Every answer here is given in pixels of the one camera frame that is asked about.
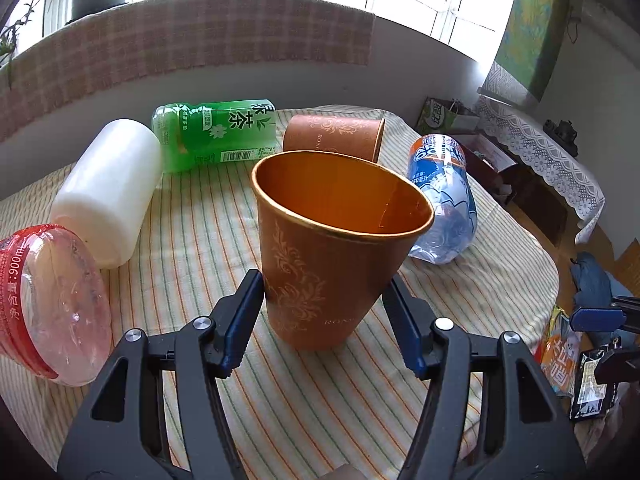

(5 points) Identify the clear bottle with blue label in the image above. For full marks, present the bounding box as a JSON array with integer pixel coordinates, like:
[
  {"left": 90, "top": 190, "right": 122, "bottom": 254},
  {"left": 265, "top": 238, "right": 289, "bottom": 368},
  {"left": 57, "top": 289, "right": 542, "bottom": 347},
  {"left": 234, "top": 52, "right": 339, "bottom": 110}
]
[{"left": 405, "top": 132, "right": 479, "bottom": 265}]

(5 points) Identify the dark wooden cabinet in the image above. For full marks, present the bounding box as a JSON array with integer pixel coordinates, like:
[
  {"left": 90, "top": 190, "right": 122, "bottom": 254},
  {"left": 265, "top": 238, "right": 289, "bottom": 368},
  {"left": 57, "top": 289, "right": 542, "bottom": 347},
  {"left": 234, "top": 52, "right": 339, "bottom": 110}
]
[{"left": 449, "top": 132, "right": 572, "bottom": 247}]

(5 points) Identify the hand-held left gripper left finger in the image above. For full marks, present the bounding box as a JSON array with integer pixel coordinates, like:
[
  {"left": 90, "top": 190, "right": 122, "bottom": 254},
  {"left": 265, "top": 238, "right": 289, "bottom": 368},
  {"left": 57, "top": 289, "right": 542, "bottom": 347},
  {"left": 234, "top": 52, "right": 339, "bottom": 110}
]
[{"left": 56, "top": 269, "right": 266, "bottom": 480}]

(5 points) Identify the brown patterned paper cup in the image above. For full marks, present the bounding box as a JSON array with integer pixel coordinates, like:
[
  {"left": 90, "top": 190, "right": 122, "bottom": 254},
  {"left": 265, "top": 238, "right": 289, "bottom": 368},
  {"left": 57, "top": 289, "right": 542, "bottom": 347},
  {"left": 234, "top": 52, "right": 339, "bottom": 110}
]
[
  {"left": 250, "top": 151, "right": 435, "bottom": 352},
  {"left": 282, "top": 114, "right": 387, "bottom": 164}
]

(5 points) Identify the green tea bottle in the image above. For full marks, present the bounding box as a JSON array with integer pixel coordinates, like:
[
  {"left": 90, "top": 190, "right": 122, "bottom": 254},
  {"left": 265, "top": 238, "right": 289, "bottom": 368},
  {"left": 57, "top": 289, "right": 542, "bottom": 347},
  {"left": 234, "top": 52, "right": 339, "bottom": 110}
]
[{"left": 151, "top": 98, "right": 284, "bottom": 175}]

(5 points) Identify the lace-covered side table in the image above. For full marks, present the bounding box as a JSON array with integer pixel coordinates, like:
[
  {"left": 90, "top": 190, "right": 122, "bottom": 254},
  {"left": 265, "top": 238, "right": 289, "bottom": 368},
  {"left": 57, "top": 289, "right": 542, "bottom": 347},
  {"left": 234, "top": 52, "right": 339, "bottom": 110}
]
[{"left": 474, "top": 94, "right": 606, "bottom": 247}]

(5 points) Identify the striped tablecloth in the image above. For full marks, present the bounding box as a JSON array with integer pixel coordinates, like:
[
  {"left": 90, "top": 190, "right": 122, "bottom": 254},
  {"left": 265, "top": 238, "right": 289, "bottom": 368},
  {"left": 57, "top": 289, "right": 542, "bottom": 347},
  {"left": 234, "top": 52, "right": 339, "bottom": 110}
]
[{"left": 0, "top": 104, "right": 561, "bottom": 480}]

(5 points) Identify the orange snack packet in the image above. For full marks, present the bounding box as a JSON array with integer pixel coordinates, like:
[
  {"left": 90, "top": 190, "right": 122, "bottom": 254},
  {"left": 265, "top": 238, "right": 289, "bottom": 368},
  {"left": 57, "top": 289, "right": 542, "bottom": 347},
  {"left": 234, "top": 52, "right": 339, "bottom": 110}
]
[{"left": 534, "top": 305, "right": 582, "bottom": 399}]

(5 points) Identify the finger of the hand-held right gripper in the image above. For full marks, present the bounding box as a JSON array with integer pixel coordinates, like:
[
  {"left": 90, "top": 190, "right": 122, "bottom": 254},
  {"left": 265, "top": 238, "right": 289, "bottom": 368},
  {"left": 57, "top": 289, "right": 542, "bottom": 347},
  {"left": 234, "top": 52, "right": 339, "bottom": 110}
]
[
  {"left": 570, "top": 295, "right": 640, "bottom": 334},
  {"left": 594, "top": 344, "right": 640, "bottom": 387}
]

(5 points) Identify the green paper bag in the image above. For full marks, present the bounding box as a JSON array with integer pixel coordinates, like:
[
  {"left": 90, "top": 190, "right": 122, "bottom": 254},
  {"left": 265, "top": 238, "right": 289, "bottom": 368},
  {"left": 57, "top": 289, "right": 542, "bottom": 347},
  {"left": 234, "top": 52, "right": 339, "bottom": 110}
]
[{"left": 414, "top": 97, "right": 482, "bottom": 134}]

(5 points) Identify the blue cloth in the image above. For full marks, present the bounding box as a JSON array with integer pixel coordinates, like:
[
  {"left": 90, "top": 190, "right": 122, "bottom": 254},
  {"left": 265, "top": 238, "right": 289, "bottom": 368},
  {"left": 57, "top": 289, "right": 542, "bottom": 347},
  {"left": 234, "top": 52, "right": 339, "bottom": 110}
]
[{"left": 570, "top": 252, "right": 632, "bottom": 322}]

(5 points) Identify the black snack packet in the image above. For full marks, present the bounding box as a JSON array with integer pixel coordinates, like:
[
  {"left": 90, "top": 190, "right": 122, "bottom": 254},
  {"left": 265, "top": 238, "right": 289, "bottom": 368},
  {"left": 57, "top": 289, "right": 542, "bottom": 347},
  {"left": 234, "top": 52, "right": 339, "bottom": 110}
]
[{"left": 569, "top": 344, "right": 622, "bottom": 422}]

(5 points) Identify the clear bottle with red label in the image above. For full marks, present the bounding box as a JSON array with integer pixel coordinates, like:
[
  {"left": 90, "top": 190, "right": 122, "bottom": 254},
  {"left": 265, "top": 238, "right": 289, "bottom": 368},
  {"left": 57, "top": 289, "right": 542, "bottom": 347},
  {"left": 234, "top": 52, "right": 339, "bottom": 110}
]
[{"left": 0, "top": 223, "right": 114, "bottom": 387}]

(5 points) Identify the white plastic bottle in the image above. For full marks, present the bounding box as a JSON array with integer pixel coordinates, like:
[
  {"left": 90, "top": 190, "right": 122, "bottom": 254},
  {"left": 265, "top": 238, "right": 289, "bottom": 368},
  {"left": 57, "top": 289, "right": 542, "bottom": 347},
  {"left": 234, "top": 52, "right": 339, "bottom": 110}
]
[{"left": 48, "top": 118, "right": 164, "bottom": 270}]

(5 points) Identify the dark teapot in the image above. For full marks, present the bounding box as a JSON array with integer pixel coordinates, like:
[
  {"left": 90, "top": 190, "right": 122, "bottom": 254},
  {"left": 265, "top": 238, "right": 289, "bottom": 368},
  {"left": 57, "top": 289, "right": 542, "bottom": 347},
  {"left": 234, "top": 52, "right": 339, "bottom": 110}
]
[{"left": 543, "top": 118, "right": 580, "bottom": 159}]

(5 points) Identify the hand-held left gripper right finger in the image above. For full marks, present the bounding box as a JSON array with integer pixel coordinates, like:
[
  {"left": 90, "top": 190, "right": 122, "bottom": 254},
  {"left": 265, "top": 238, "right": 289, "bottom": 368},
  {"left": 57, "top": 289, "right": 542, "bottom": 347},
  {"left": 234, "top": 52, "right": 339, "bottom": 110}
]
[{"left": 382, "top": 276, "right": 588, "bottom": 480}]

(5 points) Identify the green patterned curtain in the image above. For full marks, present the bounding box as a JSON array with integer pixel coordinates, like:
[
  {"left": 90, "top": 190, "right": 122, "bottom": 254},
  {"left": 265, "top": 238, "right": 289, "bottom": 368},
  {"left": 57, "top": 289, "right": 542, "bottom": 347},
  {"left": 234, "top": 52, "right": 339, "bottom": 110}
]
[{"left": 494, "top": 0, "right": 574, "bottom": 102}]

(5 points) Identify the checked brown cloth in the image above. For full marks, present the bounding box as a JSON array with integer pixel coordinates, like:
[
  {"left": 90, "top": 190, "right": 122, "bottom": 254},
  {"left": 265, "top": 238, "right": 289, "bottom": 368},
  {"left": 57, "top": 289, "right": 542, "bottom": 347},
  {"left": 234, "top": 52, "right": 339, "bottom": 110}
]
[{"left": 0, "top": 0, "right": 377, "bottom": 144}]

